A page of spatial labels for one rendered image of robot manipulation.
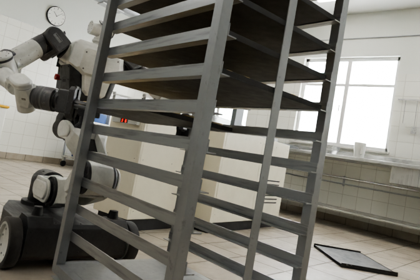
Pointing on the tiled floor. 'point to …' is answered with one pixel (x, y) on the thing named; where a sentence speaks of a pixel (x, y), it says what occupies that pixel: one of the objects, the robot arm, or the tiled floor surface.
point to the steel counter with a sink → (397, 177)
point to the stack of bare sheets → (354, 260)
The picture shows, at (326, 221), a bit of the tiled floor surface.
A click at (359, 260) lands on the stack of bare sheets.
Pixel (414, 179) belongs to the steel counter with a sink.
